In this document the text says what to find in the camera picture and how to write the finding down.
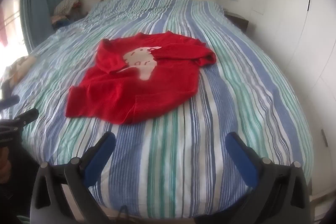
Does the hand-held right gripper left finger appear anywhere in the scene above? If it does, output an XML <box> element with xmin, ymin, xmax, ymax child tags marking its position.
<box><xmin>30</xmin><ymin>132</ymin><xmax>116</xmax><ymax>224</ymax></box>

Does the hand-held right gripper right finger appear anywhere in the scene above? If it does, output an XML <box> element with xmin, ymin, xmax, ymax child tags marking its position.
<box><xmin>226</xmin><ymin>132</ymin><xmax>311</xmax><ymax>224</ymax></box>

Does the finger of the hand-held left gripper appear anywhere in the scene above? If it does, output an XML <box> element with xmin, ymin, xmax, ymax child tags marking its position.
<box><xmin>0</xmin><ymin>95</ymin><xmax>20</xmax><ymax>109</ymax></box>
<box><xmin>14</xmin><ymin>109</ymin><xmax>40</xmax><ymax>127</ymax></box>

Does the red knitted sweater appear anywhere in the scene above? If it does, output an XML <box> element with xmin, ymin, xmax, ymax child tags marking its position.
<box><xmin>66</xmin><ymin>32</ymin><xmax>217</xmax><ymax>125</ymax></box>

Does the pile of clothes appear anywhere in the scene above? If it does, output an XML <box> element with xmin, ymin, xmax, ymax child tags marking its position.
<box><xmin>51</xmin><ymin>0</ymin><xmax>88</xmax><ymax>29</ymax></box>

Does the beige cloth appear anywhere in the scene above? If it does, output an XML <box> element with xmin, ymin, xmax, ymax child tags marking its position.
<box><xmin>0</xmin><ymin>55</ymin><xmax>37</xmax><ymax>83</ymax></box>

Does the striped bed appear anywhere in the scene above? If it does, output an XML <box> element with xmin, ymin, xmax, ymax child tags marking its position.
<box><xmin>0</xmin><ymin>0</ymin><xmax>314</xmax><ymax>219</ymax></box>

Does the dark wooden nightstand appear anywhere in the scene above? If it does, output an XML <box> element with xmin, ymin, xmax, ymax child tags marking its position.
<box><xmin>224</xmin><ymin>11</ymin><xmax>256</xmax><ymax>33</ymax></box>

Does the white wardrobe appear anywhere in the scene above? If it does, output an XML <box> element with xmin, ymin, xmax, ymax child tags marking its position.
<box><xmin>249</xmin><ymin>0</ymin><xmax>336</xmax><ymax>214</ymax></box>

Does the black cable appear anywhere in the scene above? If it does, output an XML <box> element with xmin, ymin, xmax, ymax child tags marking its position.
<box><xmin>115</xmin><ymin>204</ymin><xmax>132</xmax><ymax>224</ymax></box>

